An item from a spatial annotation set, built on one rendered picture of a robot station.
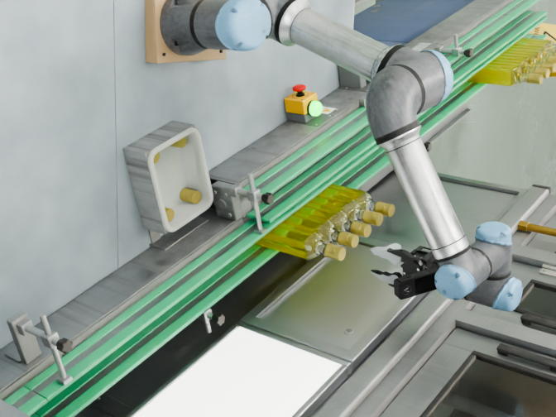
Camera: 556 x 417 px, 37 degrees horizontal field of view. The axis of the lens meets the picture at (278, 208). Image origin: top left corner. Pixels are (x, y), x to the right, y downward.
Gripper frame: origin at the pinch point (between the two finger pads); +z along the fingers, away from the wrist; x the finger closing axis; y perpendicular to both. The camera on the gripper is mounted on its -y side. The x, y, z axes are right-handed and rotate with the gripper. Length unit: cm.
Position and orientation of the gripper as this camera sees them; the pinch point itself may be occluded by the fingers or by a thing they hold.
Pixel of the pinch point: (373, 262)
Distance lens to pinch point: 201.1
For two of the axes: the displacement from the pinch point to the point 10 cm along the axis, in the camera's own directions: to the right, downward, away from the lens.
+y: 6.2, -3.7, 6.9
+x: -0.9, -9.1, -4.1
